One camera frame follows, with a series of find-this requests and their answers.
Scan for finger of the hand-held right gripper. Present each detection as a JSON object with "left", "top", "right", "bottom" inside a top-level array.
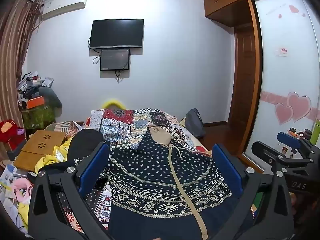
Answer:
[
  {"left": 277, "top": 131, "right": 311, "bottom": 150},
  {"left": 251, "top": 141, "right": 288, "bottom": 166}
]

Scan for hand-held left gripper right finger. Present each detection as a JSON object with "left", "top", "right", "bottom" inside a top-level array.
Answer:
[{"left": 207, "top": 144, "right": 294, "bottom": 240}]

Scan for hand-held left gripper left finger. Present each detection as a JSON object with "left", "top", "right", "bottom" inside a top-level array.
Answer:
[{"left": 27, "top": 142, "right": 111, "bottom": 240}]

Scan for navy patterned hooded jacket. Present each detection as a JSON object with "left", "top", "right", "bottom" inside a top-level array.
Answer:
[{"left": 75, "top": 125, "right": 253, "bottom": 240}]

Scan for black garment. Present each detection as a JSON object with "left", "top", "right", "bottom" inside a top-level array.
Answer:
[{"left": 37, "top": 129, "right": 104, "bottom": 178}]

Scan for green bottle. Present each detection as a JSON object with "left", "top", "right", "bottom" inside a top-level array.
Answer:
[{"left": 311, "top": 119, "right": 320, "bottom": 143}]

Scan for yellow garment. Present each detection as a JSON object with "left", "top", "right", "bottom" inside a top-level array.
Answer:
[{"left": 34, "top": 137, "right": 73, "bottom": 175}]

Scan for patchwork printed blanket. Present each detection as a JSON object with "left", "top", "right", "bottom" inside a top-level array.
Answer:
[{"left": 59, "top": 107, "right": 259, "bottom": 240}]

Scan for grey backpack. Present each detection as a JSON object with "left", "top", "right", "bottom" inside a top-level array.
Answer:
[{"left": 184, "top": 108, "right": 206, "bottom": 139}]

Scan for yellow plush object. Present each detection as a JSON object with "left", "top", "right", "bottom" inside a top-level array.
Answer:
[{"left": 102, "top": 98, "right": 126, "bottom": 110}]

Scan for frosted sliding door with hearts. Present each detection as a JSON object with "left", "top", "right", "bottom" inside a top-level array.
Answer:
[{"left": 243, "top": 0, "right": 320, "bottom": 161}]

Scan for brown wooden door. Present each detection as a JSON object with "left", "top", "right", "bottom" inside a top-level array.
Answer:
[{"left": 228, "top": 24, "right": 258, "bottom": 131}]

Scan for pink soft item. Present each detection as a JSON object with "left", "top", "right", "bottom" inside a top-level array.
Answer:
[{"left": 7, "top": 177, "right": 33, "bottom": 206}]

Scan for dark grey cloth bundle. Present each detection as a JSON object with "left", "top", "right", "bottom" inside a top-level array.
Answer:
[{"left": 38, "top": 86, "right": 63, "bottom": 111}]

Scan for orange box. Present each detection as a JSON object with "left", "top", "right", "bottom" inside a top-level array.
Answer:
[{"left": 26, "top": 96, "right": 46, "bottom": 109}]

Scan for red plush toy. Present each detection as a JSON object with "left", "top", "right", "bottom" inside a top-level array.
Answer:
[{"left": 0, "top": 119, "right": 26, "bottom": 141}]

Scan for pile of assorted clutter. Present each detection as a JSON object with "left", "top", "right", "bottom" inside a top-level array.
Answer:
[{"left": 17, "top": 71, "right": 54, "bottom": 98}]

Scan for striped brown curtain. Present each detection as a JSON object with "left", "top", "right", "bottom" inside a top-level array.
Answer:
[{"left": 0, "top": 0, "right": 43, "bottom": 154}]

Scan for wooden overhead cabinet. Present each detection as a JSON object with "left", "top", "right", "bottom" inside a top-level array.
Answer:
[{"left": 203, "top": 0, "right": 296, "bottom": 28}]

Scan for white air conditioner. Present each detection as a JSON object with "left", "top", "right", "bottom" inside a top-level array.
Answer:
[{"left": 41, "top": 0, "right": 89, "bottom": 21}]

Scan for black monitor cables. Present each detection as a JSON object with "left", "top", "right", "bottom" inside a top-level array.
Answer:
[{"left": 114, "top": 70, "right": 125, "bottom": 84}]

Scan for small wall-mounted monitor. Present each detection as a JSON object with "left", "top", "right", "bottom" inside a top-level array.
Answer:
[{"left": 100, "top": 48, "right": 131, "bottom": 72}]

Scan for wall-mounted black television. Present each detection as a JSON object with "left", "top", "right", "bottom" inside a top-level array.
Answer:
[{"left": 89, "top": 19, "right": 145, "bottom": 50}]

